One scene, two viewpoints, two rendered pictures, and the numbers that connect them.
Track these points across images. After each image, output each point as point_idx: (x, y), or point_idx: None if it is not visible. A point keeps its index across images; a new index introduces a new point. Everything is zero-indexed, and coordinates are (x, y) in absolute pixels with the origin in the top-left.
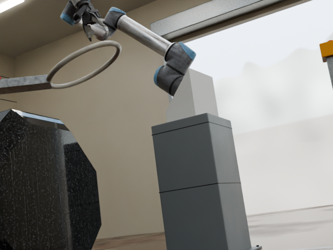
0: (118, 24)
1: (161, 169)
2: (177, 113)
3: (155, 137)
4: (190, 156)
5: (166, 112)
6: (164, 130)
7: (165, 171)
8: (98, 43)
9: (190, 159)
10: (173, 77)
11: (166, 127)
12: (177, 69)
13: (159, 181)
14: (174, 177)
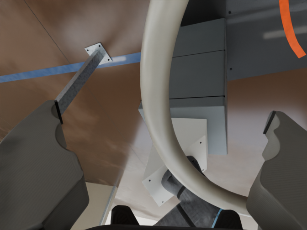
0: None
1: (216, 65)
2: (184, 127)
3: (217, 92)
4: (174, 75)
5: (203, 133)
6: (200, 98)
7: (211, 64)
8: (145, 19)
9: (176, 72)
10: (187, 195)
11: (196, 101)
12: (177, 208)
13: (222, 57)
14: (200, 60)
